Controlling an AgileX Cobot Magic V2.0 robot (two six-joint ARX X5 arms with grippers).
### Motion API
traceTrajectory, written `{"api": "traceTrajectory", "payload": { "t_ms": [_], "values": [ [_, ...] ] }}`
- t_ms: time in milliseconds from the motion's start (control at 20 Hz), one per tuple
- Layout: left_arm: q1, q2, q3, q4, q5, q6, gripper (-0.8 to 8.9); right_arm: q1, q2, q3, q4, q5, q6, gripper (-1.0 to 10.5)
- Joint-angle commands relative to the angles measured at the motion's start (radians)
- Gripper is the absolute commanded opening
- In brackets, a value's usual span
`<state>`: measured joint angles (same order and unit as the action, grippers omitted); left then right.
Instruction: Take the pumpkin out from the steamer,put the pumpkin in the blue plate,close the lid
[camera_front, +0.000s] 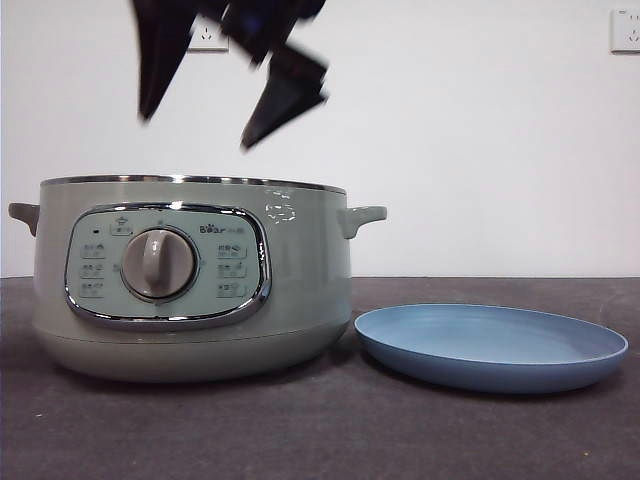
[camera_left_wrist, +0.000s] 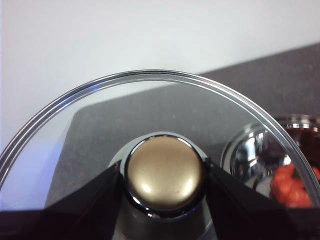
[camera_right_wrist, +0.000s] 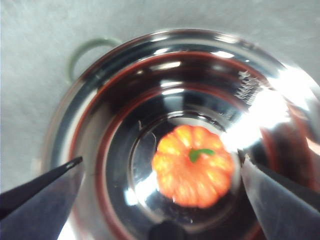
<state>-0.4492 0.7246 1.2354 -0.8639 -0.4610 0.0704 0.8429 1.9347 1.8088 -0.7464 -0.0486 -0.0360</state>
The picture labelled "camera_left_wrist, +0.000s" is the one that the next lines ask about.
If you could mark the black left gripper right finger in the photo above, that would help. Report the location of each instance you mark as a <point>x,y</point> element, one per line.
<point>250,217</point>

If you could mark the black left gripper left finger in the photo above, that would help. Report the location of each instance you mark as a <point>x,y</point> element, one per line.
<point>75,220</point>

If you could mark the orange toy pumpkin green stem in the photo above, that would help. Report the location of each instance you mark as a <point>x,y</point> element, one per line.
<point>287,186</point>

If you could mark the glass lid with round knob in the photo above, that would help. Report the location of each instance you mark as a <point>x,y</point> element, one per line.
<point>163,172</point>

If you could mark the pale green electric steamer pot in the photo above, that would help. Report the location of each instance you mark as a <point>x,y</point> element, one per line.
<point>250,150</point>

